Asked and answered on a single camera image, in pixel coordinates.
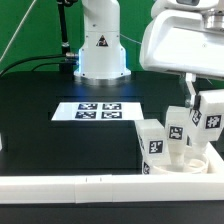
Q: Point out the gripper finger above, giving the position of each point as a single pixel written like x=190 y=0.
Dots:
x=192 y=98

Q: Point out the white block at left edge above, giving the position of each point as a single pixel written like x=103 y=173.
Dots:
x=0 y=142

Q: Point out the white marker tag sheet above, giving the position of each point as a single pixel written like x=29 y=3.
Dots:
x=98 y=111

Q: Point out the white round stool seat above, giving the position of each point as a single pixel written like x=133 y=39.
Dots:
x=193 y=164

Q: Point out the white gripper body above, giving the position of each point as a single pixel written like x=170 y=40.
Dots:
x=185 y=36

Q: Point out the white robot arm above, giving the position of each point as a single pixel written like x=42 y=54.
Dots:
x=102 y=59

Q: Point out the thin white rod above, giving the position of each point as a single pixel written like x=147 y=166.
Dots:
x=13 y=37

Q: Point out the white L-shaped fence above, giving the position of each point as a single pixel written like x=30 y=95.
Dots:
x=116 y=188

